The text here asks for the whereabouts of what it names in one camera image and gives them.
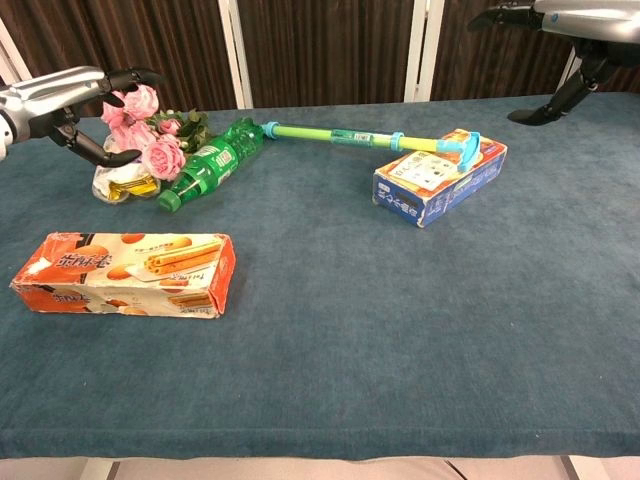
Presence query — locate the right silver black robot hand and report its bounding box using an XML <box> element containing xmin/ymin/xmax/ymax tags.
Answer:
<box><xmin>467</xmin><ymin>0</ymin><xmax>640</xmax><ymax>124</ymax></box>

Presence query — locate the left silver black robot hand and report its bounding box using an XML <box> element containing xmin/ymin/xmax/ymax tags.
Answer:
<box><xmin>0</xmin><ymin>65</ymin><xmax>164</xmax><ymax>169</ymax></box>

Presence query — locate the orange wafer roll box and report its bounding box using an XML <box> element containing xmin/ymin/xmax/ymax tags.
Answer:
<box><xmin>8</xmin><ymin>231</ymin><xmax>238</xmax><ymax>320</ymax></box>

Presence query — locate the blue orange snack box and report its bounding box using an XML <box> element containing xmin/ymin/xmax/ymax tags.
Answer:
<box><xmin>372</xmin><ymin>128</ymin><xmax>509</xmax><ymax>230</ymax></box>

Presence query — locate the white yellow snack packet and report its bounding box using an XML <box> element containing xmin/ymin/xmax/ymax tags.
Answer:
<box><xmin>91</xmin><ymin>137</ymin><xmax>162</xmax><ymax>203</ymax></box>

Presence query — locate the pink artificial rose bouquet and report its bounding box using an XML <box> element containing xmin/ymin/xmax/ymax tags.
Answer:
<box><xmin>101</xmin><ymin>83</ymin><xmax>214</xmax><ymax>182</ymax></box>

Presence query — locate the green plastic bottle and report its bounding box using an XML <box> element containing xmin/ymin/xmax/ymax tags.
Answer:
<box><xmin>157</xmin><ymin>116</ymin><xmax>265</xmax><ymax>212</ymax></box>

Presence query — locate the brown slatted screen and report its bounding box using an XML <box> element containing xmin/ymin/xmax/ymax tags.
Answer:
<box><xmin>0</xmin><ymin>0</ymin><xmax>640</xmax><ymax>119</ymax></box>

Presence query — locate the green blue water squirter toy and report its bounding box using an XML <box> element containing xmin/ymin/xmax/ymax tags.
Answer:
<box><xmin>259</xmin><ymin>121</ymin><xmax>484</xmax><ymax>174</ymax></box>

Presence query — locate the teal table cloth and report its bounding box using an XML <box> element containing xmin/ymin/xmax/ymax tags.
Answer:
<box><xmin>0</xmin><ymin>90</ymin><xmax>640</xmax><ymax>460</ymax></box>

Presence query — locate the white screen post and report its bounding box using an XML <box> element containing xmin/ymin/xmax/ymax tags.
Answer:
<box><xmin>217</xmin><ymin>0</ymin><xmax>255</xmax><ymax>110</ymax></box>
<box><xmin>403</xmin><ymin>0</ymin><xmax>445</xmax><ymax>104</ymax></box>
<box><xmin>0</xmin><ymin>14</ymin><xmax>32</xmax><ymax>87</ymax></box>

